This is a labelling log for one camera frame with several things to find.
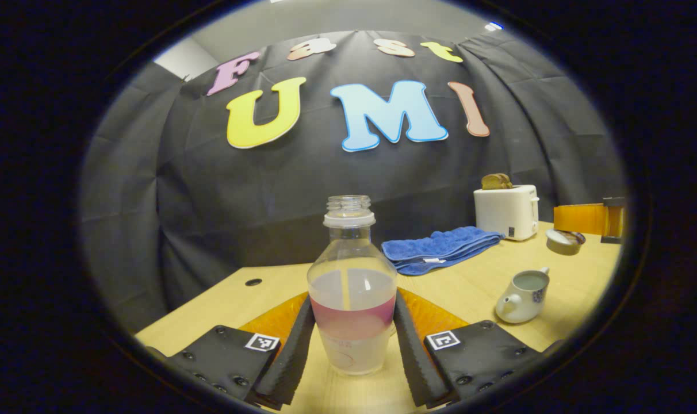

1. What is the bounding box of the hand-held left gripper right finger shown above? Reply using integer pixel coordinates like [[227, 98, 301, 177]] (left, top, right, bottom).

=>
[[393, 287, 561, 409]]

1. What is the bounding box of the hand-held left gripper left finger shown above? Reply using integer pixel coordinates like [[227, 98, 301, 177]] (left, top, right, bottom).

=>
[[147, 293, 316, 410]]

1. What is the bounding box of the clear plastic water bottle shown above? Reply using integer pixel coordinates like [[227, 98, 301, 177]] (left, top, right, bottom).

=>
[[307, 195, 397, 377]]

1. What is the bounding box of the white blue-patterned teacup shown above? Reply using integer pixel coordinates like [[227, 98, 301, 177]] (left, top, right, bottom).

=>
[[495, 267, 551, 324]]

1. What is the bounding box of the white toaster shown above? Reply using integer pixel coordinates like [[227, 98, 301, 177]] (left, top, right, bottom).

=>
[[473, 185, 540, 242]]

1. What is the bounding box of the folded blue towel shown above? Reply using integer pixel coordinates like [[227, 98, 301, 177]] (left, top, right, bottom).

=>
[[381, 226, 505, 277]]

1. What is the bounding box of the black backdrop cloth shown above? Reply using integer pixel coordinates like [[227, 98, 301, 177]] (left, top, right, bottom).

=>
[[78, 30, 628, 334]]

